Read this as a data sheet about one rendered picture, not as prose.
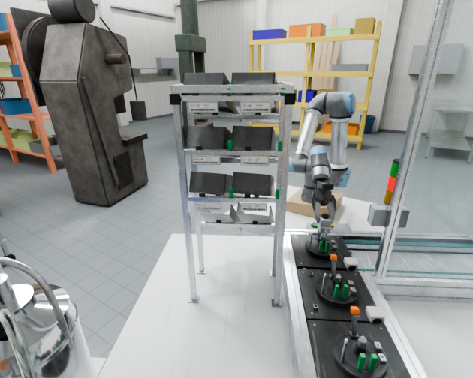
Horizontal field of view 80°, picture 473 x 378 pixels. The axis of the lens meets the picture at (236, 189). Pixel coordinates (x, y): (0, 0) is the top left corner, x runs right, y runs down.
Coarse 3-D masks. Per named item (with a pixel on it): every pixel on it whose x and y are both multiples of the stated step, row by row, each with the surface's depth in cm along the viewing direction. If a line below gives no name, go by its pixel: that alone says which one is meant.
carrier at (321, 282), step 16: (304, 272) 109; (320, 272) 109; (336, 272) 109; (352, 272) 109; (304, 288) 101; (320, 288) 98; (336, 288) 92; (352, 288) 96; (304, 304) 94; (320, 304) 94; (336, 304) 93; (352, 304) 94; (368, 304) 94; (336, 320) 89; (368, 320) 88
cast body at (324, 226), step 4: (320, 216) 117; (324, 216) 115; (328, 216) 115; (320, 220) 116; (324, 220) 114; (328, 220) 114; (320, 224) 115; (324, 224) 115; (328, 224) 115; (320, 228) 115; (324, 228) 115; (328, 228) 115; (320, 232) 116; (324, 232) 115; (328, 232) 116
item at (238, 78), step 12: (240, 72) 84; (252, 72) 83; (264, 72) 82; (240, 84) 84; (252, 84) 83; (264, 84) 82; (276, 84) 88; (276, 108) 94; (252, 120) 109; (264, 120) 108; (276, 120) 106
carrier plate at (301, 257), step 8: (296, 240) 129; (304, 240) 129; (336, 240) 129; (296, 248) 123; (304, 248) 123; (344, 248) 123; (296, 256) 118; (304, 256) 118; (312, 256) 118; (344, 256) 118; (296, 264) 114; (304, 264) 114; (312, 264) 113; (320, 264) 113; (328, 264) 113; (336, 264) 113; (344, 264) 113
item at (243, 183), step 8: (240, 176) 97; (248, 176) 96; (256, 176) 96; (264, 176) 95; (272, 176) 99; (232, 184) 97; (240, 184) 97; (248, 184) 96; (256, 184) 95; (264, 184) 95; (272, 184) 101; (240, 192) 97; (248, 192) 96; (256, 192) 95; (264, 192) 95; (272, 192) 104
